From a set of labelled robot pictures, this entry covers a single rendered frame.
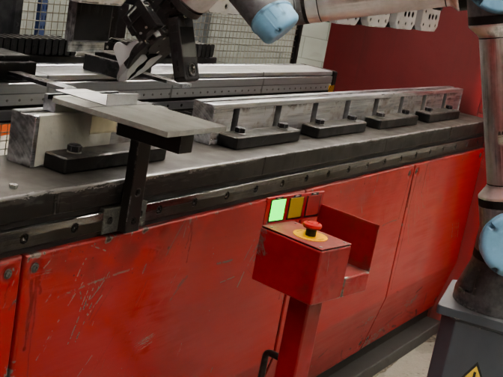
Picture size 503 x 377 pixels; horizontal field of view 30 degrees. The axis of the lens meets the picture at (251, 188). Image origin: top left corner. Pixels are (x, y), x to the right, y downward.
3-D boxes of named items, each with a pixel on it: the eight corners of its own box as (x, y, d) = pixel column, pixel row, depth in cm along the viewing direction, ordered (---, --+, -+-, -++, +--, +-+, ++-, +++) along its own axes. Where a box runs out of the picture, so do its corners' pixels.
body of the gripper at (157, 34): (144, 22, 173) (186, -23, 167) (168, 58, 171) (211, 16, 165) (117, 19, 167) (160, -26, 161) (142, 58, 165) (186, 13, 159)
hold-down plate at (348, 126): (316, 138, 249) (319, 127, 248) (299, 133, 251) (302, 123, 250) (365, 132, 274) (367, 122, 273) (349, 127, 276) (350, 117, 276)
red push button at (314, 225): (311, 242, 189) (314, 225, 188) (296, 236, 192) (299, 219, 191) (322, 240, 192) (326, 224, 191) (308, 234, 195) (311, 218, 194)
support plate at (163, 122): (167, 138, 157) (168, 132, 156) (52, 102, 169) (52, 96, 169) (226, 131, 172) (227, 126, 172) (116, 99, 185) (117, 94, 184)
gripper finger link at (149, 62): (117, 60, 177) (147, 28, 172) (132, 85, 175) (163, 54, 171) (106, 60, 174) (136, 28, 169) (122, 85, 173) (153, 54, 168)
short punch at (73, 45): (70, 52, 171) (77, 0, 169) (62, 50, 172) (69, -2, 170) (106, 53, 179) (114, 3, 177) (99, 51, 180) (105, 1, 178)
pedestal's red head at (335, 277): (310, 306, 186) (328, 221, 182) (250, 279, 196) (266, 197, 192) (366, 291, 202) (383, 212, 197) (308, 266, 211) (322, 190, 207)
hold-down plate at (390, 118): (379, 129, 282) (381, 120, 282) (363, 126, 285) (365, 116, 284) (417, 124, 308) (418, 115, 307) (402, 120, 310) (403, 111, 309)
